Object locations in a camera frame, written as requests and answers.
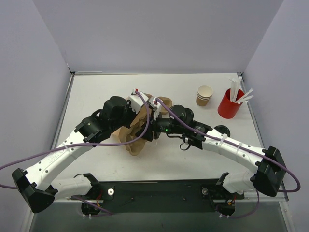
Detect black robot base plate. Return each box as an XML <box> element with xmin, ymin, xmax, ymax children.
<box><xmin>81</xmin><ymin>179</ymin><xmax>244</xmax><ymax>214</ymax></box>

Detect lower pulp cup carrier stack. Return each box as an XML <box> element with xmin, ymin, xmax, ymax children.
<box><xmin>146</xmin><ymin>94</ymin><xmax>173</xmax><ymax>109</ymax></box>

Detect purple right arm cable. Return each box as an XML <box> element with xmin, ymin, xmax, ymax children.
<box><xmin>155</xmin><ymin>96</ymin><xmax>301</xmax><ymax>219</ymax></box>

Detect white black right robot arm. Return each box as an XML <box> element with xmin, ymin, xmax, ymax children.
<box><xmin>143</xmin><ymin>102</ymin><xmax>286</xmax><ymax>197</ymax></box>

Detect stacked kraft paper cups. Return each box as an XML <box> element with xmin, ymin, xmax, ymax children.
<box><xmin>196</xmin><ymin>85</ymin><xmax>213</xmax><ymax>106</ymax></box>

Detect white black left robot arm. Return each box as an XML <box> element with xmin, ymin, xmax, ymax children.
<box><xmin>12</xmin><ymin>94</ymin><xmax>148</xmax><ymax>213</ymax></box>

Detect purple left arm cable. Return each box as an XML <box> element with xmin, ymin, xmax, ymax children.
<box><xmin>0</xmin><ymin>89</ymin><xmax>149</xmax><ymax>217</ymax></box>

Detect red cylindrical straw holder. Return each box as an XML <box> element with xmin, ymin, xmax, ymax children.
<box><xmin>217</xmin><ymin>88</ymin><xmax>242</xmax><ymax>119</ymax></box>

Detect white wrapped straws bundle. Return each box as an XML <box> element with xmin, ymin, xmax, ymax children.
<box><xmin>228</xmin><ymin>76</ymin><xmax>253</xmax><ymax>105</ymax></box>

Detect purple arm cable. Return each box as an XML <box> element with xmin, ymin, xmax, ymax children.
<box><xmin>0</xmin><ymin>89</ymin><xmax>149</xmax><ymax>217</ymax></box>
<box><xmin>155</xmin><ymin>96</ymin><xmax>301</xmax><ymax>219</ymax></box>

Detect aluminium front frame rail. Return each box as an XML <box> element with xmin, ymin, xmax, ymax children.
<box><xmin>35</xmin><ymin>175</ymin><xmax>281</xmax><ymax>201</ymax></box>

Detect brown paper takeout bag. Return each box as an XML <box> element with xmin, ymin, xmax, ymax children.
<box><xmin>112</xmin><ymin>91</ymin><xmax>160</xmax><ymax>157</ymax></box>

